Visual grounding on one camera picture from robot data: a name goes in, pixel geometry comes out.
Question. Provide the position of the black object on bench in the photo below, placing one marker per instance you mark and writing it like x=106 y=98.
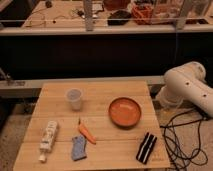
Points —
x=119 y=17

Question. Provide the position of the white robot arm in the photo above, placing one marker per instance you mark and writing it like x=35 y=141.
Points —
x=186 y=82

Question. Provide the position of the black white striped eraser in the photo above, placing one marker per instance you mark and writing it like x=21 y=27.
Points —
x=146 y=148

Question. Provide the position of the orange toy carrot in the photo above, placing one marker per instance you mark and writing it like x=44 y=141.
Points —
x=84 y=131

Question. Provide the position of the translucent plastic cup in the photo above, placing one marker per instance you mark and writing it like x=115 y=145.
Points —
x=74 y=97

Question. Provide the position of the orange crate on bench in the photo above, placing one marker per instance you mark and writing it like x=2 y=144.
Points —
x=141 y=15

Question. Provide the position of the white tube bottle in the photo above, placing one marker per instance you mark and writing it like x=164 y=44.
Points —
x=48 y=140

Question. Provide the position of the metal clamp at left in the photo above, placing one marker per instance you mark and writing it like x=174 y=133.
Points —
x=9 y=80

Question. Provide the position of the grey metal post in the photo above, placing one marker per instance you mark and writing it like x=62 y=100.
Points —
x=88 y=14

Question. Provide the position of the orange ceramic bowl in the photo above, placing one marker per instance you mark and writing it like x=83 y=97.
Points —
x=124 y=112

